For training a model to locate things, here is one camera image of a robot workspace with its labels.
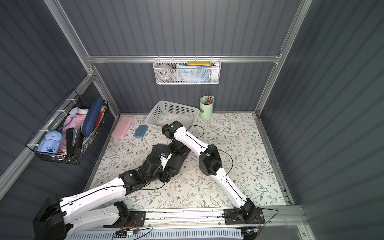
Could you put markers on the colored pencils in cup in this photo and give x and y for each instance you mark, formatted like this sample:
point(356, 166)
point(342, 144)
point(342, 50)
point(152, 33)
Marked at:
point(209, 99)

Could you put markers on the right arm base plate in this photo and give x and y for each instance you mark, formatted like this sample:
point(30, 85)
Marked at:
point(237, 217)

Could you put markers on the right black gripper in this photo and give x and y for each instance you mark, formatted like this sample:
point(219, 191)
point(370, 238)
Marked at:
point(175, 160)

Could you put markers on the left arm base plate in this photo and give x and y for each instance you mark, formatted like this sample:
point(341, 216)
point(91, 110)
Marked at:
point(136, 219)

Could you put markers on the light blue paw toy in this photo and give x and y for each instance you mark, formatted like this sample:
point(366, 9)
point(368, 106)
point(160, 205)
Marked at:
point(51, 143)

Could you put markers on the white wire wall basket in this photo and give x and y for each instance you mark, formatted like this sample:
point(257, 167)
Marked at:
point(214, 80)

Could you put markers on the black stapler in side basket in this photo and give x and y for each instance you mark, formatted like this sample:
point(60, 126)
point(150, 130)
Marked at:
point(71, 137)

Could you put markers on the yellow item in wall basket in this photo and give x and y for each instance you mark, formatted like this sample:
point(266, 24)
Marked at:
point(199, 63)

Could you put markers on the blue white box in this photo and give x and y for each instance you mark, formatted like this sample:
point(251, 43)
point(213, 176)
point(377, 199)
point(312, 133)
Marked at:
point(193, 74)

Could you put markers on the black wire side basket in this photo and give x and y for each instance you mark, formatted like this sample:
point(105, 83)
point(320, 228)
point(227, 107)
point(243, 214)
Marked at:
point(72, 106)

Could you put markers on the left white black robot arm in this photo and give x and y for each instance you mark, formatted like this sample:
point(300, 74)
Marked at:
point(59, 218)

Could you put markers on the white plastic perforated basket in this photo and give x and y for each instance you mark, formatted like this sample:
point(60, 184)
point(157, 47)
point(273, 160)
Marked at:
point(165, 112)

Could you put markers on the blue snap wallet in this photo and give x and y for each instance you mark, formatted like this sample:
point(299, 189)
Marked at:
point(141, 131)

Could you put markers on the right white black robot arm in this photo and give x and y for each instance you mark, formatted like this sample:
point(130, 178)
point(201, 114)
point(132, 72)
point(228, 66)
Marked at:
point(211, 165)

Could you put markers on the pink pencil case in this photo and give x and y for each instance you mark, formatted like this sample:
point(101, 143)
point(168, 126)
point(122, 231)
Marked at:
point(122, 127)

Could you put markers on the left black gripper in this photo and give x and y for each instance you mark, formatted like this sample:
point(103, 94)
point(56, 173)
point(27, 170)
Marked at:
point(156, 150)

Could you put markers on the navy blue zip pouch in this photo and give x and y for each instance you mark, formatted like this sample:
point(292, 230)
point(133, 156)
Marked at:
point(89, 124)

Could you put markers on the white tape roll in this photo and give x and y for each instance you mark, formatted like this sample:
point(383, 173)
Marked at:
point(163, 73)

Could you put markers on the green pencil cup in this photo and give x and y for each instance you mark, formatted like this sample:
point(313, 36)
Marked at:
point(206, 111)

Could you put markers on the dark grey long pants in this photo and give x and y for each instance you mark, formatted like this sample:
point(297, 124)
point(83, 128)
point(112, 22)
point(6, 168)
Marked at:
point(177, 161)

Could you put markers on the pink toy in side basket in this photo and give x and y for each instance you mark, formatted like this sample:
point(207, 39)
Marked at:
point(70, 122)

